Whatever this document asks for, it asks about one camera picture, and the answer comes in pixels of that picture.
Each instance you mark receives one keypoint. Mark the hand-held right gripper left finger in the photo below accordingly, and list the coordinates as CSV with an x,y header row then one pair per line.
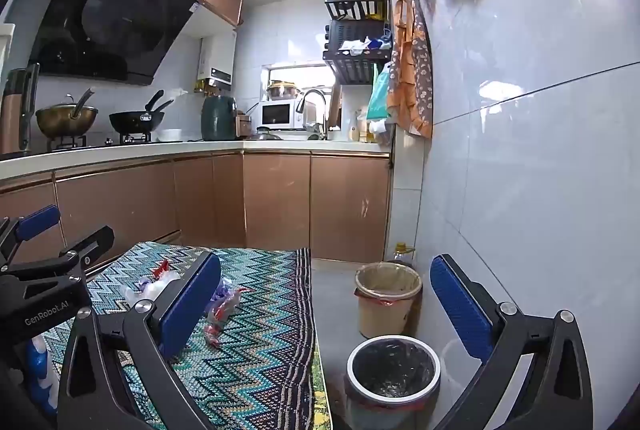
x,y
190,305

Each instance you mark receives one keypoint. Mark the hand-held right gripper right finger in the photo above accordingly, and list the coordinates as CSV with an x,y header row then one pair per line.
x,y
460,310

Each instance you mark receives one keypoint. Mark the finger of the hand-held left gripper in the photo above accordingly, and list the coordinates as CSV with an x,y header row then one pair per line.
x,y
92,242
37,220

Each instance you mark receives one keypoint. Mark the person's left hand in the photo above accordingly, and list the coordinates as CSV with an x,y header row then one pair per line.
x,y
39,362

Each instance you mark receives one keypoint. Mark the clear plastic bag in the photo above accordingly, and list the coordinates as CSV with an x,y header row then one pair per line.
x,y
152,290

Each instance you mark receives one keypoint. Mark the red snack packet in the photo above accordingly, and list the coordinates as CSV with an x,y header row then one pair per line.
x,y
162,266

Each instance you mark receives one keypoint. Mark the beige bin with liner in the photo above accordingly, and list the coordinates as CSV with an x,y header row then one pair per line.
x,y
385,315

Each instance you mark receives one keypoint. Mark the zigzag knitted table cloth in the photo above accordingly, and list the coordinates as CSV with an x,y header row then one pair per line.
x,y
260,335

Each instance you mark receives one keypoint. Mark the yellow oil bottle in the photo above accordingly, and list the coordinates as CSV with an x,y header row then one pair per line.
x,y
403,254

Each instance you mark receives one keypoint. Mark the gas stove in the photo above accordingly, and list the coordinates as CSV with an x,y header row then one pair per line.
x,y
95,141

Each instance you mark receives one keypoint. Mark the brass pot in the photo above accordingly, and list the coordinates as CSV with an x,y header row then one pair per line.
x,y
65,122

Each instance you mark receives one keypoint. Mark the brown thermos jug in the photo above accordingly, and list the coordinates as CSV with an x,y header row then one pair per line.
x,y
12,120

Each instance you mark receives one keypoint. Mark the black frying pan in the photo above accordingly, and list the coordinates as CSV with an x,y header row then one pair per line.
x,y
132,120

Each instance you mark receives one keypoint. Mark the grey bin with black bag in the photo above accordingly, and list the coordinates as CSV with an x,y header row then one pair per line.
x,y
380,415

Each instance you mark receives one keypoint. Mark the floral tablecloth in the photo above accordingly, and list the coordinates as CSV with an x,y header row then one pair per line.
x,y
321,402

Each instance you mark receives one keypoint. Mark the small brown box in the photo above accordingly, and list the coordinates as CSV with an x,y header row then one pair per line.
x,y
244,127

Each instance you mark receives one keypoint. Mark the steel pot lid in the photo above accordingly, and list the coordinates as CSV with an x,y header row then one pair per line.
x,y
269,133

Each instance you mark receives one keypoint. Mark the small pale bottle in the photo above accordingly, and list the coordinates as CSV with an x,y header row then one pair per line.
x,y
355,132

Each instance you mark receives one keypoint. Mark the white microwave oven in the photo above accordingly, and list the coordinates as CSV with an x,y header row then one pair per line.
x,y
275,115

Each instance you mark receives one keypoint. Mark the black range hood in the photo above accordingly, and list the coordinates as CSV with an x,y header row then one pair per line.
x,y
110,20

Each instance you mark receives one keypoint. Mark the white water heater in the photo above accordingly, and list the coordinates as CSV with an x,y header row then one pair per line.
x,y
217,60

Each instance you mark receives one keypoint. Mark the green plastic bag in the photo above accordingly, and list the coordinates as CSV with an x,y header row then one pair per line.
x,y
378,100

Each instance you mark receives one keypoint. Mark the cooking pot with lid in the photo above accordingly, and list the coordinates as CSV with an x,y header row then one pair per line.
x,y
282,91

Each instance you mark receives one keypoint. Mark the wooden cutting board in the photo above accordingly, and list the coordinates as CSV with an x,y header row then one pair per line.
x,y
335,107

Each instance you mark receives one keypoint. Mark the orange floral apron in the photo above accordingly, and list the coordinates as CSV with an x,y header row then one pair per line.
x,y
410,75

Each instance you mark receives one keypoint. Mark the steel kitchen faucet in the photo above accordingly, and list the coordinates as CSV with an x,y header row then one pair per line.
x,y
313,93

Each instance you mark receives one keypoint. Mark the kitchen window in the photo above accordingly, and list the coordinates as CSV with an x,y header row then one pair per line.
x,y
295,72

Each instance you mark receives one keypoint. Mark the white and blue packets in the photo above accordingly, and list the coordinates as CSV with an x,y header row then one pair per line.
x,y
362,45

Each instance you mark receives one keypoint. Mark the black wall rack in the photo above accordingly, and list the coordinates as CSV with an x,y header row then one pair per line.
x,y
350,32

